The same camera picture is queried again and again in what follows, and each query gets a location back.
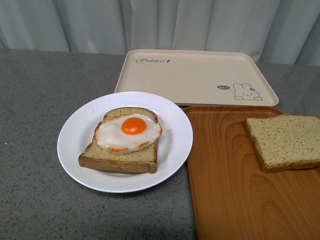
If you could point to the white round plate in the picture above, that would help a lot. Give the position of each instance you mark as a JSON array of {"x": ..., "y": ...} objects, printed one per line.
[{"x": 174, "y": 144}]

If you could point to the bread slice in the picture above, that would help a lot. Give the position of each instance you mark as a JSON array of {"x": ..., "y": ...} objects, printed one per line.
[
  {"x": 285, "y": 142},
  {"x": 142, "y": 161}
]

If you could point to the fried egg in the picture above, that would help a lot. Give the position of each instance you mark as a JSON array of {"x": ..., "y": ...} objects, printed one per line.
[{"x": 127, "y": 133}]

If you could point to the beige rabbit tray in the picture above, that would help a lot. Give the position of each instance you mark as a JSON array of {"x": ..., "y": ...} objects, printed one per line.
[{"x": 190, "y": 77}]

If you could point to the brown wooden tray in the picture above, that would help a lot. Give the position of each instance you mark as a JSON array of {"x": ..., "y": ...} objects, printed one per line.
[{"x": 233, "y": 199}]

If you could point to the grey curtain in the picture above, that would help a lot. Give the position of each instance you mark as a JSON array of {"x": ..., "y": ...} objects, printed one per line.
[{"x": 270, "y": 31}]

